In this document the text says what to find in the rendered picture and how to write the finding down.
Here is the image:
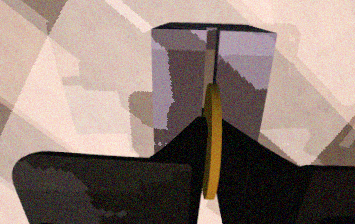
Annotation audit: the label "gold coin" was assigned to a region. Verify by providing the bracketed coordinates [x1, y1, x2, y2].
[202, 83, 222, 200]

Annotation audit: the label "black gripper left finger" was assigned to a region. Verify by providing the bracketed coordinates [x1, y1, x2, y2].
[11, 117, 208, 224]

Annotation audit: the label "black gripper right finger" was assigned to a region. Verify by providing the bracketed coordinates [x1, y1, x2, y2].
[216, 119, 355, 224]

